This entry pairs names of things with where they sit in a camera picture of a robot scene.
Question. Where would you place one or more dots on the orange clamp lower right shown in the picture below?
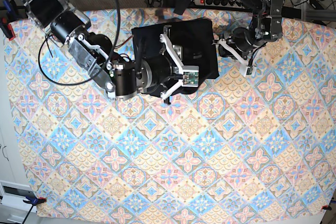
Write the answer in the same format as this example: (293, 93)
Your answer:
(327, 208)

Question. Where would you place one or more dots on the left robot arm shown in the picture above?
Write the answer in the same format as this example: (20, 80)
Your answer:
(265, 26)

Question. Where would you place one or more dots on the black T-shirt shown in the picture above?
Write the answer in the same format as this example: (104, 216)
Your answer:
(193, 42)

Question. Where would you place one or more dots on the white cabinet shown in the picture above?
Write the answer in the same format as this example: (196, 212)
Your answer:
(12, 170)

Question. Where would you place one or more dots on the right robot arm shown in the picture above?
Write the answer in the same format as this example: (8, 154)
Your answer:
(95, 53)

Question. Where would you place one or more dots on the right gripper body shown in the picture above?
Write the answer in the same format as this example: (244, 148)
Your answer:
(155, 75)

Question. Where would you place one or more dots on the blue clamp lower left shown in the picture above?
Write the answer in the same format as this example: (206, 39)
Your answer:
(33, 201)

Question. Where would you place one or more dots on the blue clamp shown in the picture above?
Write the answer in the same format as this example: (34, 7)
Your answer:
(6, 19)
(33, 201)

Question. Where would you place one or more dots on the blue clamp upper left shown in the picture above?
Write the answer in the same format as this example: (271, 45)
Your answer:
(6, 19)

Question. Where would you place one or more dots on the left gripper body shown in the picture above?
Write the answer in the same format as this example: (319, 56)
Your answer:
(243, 41)

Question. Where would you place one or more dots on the patterned tablecloth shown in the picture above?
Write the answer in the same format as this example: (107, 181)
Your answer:
(238, 150)

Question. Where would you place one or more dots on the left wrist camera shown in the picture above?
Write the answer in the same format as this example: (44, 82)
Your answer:
(246, 70)

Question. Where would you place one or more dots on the white power strip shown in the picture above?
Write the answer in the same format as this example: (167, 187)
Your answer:
(219, 3)

